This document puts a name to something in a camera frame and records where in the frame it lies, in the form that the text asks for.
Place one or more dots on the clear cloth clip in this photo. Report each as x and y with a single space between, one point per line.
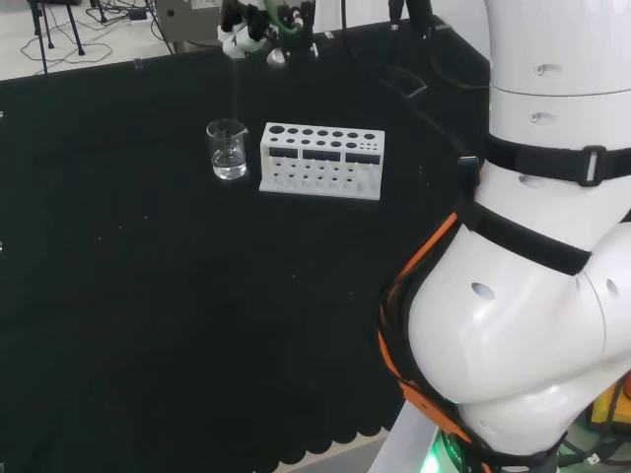
138 64

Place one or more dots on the grey metal box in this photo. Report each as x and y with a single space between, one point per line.
192 20

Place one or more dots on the black bench cloth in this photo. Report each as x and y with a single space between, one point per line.
197 295

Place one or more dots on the white test tube rack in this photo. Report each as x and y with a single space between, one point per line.
320 162

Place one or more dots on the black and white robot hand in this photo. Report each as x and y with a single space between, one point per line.
266 24

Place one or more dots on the clear glass beaker with water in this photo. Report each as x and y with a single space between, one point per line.
227 157

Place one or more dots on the yellow stop button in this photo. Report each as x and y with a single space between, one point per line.
606 406

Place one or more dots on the black tripod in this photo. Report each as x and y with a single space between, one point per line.
42 29

